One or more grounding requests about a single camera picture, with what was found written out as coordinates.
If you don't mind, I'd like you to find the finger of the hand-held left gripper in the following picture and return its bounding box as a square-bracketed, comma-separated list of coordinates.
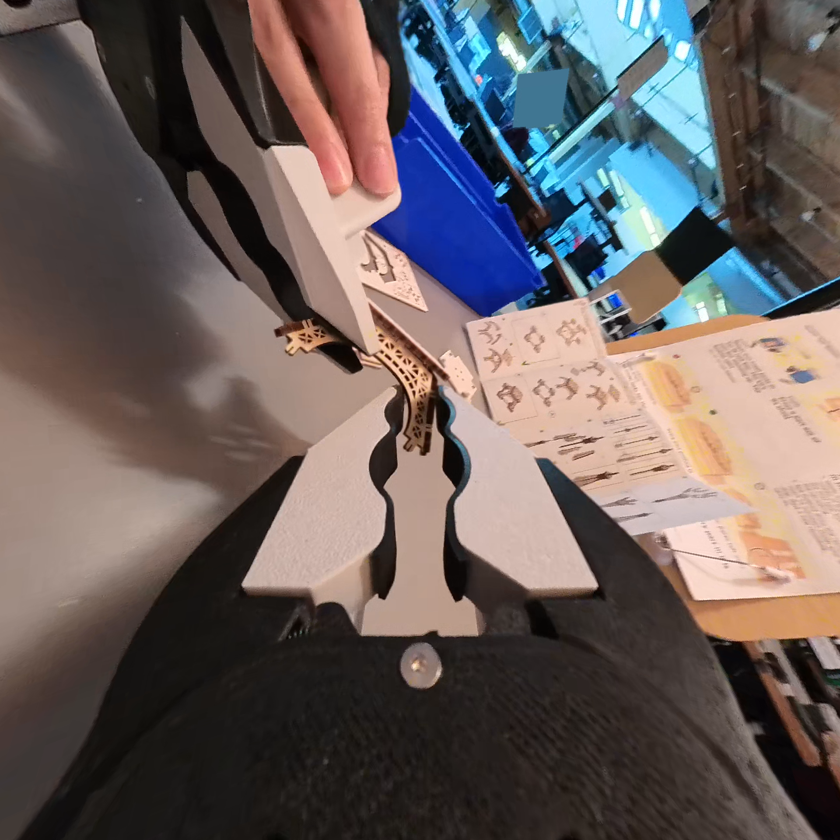
[178, 18, 312, 324]
[264, 144, 403, 357]

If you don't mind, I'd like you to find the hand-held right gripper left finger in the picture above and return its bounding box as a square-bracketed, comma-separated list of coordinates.
[241, 387, 403, 636]

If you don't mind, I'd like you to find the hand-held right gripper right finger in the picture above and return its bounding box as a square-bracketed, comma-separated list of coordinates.
[436, 386, 599, 636]

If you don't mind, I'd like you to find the wooden lattice tower base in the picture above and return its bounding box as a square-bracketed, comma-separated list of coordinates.
[274, 303, 454, 457]

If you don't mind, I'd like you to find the grey desk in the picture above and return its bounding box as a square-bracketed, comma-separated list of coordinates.
[0, 16, 490, 840]

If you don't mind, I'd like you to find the person's left hand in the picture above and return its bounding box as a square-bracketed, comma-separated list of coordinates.
[248, 0, 400, 198]

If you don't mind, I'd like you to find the wooden puzzle sheet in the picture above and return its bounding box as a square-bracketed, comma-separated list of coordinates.
[356, 230, 431, 313]

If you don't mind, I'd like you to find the white folded instruction sheet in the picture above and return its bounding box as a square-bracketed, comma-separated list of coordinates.
[465, 298, 756, 534]

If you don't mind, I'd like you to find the blue plastic bin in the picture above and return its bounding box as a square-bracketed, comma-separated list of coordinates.
[373, 84, 547, 318]

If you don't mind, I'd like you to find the colourful printed manual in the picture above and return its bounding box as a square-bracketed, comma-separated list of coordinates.
[607, 308, 840, 601]

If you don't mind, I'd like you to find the brown cardboard box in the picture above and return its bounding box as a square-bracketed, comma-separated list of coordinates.
[588, 251, 685, 324]

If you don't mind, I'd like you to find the black monitor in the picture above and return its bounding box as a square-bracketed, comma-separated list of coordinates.
[656, 209, 736, 284]

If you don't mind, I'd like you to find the wooden shelving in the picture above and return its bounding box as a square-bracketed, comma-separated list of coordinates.
[699, 0, 840, 296]

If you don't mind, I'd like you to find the thin grey cable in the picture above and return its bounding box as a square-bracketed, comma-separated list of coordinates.
[656, 533, 791, 585]

